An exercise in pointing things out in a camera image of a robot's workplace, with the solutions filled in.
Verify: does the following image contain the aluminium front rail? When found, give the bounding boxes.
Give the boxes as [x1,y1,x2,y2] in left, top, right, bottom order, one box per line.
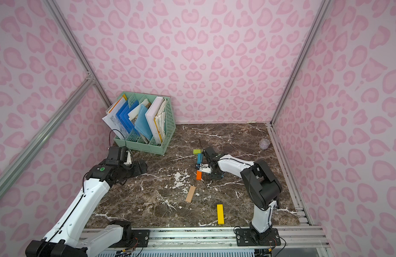
[80,226,329,251]

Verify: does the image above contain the natural wood building block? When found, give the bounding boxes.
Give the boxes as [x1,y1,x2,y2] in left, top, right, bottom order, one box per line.
[186,186,196,203]

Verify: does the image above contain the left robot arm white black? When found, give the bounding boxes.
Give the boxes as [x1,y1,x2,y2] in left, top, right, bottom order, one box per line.
[25,160,147,257]

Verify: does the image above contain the light blue folder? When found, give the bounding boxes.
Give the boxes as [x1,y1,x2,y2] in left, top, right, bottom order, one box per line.
[134,104,153,143]

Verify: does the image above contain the green plastic file basket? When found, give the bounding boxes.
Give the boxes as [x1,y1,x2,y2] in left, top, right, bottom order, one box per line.
[114,92,176,155]

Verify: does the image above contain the white paper sheets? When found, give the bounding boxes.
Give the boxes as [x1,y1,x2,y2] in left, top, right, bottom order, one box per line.
[102,95,128,140]

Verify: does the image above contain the yellow building block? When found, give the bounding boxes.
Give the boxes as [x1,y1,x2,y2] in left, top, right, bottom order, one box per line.
[217,204,225,225]

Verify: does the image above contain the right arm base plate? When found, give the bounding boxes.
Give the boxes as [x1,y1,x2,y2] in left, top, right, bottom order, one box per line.
[233,227,281,248]

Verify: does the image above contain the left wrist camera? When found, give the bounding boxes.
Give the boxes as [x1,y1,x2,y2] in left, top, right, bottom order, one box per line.
[106,146,132,166]

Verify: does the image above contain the white booklets stack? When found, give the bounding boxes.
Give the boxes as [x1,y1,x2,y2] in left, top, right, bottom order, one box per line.
[145,96,167,145]

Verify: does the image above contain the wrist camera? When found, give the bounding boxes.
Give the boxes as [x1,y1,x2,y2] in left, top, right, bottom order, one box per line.
[202,146,218,164]
[106,146,132,166]

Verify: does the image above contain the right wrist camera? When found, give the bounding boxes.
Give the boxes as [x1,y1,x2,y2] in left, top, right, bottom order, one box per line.
[202,146,218,164]

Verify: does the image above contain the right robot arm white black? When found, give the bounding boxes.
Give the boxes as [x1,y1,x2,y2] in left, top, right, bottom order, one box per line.
[197,154,282,243]

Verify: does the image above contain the orange building block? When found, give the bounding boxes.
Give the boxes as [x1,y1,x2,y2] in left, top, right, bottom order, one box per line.
[196,171,202,181]

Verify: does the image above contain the blue folders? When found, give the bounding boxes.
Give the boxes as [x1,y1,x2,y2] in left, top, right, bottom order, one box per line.
[117,101,140,136]

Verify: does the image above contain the clear plastic cup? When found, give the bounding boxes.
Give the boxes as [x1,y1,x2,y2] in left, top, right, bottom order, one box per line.
[259,138,271,150]

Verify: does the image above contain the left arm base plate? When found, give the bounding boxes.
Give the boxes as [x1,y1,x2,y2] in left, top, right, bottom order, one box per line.
[109,229,150,248]

